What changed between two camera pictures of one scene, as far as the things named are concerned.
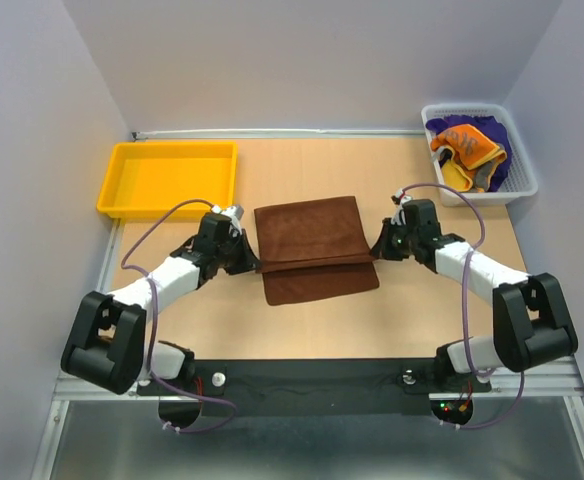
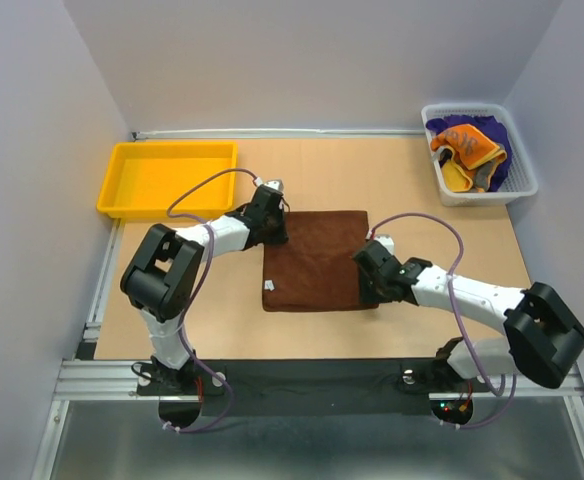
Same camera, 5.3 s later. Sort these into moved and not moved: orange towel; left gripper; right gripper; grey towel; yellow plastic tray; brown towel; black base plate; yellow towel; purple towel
Moved: brown towel; right gripper; left gripper
Not moved: black base plate; yellow plastic tray; grey towel; purple towel; orange towel; yellow towel
